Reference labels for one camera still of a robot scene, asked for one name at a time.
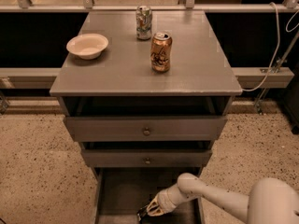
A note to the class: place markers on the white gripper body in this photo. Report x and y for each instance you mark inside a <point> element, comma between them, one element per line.
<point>165,199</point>

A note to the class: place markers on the grey wooden drawer cabinet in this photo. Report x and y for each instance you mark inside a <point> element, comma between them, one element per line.
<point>199,83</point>

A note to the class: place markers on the green white soda can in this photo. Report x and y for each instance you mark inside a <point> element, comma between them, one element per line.
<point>143,17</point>

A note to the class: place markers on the round top drawer knob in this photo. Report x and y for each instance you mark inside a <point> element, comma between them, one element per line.
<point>146,131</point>

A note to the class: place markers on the white bowl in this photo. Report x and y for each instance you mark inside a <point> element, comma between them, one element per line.
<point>87,46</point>

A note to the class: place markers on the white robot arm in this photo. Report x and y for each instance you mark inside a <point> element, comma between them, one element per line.
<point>270,200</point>

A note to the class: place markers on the metal railing frame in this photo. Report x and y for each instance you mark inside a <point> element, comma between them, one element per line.
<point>34,33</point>

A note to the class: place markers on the grey top drawer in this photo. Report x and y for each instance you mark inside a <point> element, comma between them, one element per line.
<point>113,129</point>

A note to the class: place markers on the grey open bottom drawer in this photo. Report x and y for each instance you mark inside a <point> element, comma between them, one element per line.
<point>122,192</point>

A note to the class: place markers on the grey middle drawer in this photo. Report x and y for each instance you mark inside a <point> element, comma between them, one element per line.
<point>117,158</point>

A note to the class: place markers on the round drawer knob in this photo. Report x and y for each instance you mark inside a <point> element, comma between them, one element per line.
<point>147,161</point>
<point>146,131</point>

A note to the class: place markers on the orange soda can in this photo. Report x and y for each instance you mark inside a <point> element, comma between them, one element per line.
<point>161,45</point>

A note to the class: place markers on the round middle drawer knob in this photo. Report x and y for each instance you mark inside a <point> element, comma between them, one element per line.
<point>147,161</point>

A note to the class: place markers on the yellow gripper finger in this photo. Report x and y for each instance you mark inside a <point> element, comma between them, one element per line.
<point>154,209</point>

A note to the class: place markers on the metal stand leg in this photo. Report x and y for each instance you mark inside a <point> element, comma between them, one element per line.
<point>273,70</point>

